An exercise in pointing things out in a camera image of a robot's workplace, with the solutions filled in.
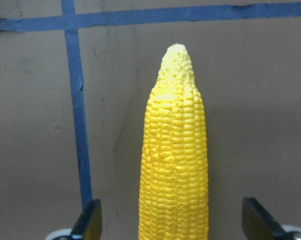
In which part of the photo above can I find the yellow corn cob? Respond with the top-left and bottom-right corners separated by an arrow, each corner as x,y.
138,43 -> 209,240

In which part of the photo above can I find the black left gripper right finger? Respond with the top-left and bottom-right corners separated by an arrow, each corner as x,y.
241,197 -> 287,240

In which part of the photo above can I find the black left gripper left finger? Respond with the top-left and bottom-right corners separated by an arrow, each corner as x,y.
70,199 -> 102,240

